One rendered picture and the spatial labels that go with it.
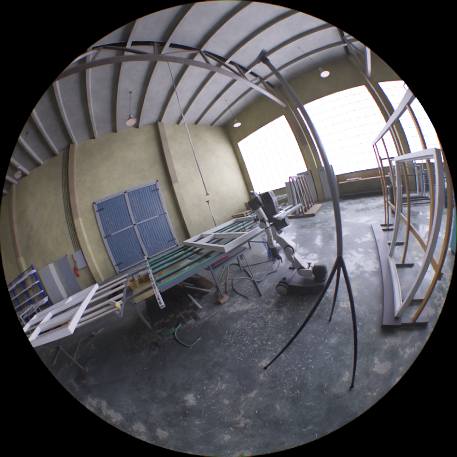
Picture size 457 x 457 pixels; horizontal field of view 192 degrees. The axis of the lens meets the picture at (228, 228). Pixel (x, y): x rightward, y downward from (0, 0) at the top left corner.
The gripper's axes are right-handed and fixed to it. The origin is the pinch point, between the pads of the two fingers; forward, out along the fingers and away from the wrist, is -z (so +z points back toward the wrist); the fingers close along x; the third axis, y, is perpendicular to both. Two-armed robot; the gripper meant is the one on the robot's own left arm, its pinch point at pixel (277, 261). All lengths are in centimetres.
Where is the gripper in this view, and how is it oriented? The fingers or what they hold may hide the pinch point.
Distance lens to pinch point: 172.7
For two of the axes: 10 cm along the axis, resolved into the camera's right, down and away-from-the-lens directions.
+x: -7.6, 2.4, 6.0
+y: -5.4, 2.6, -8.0
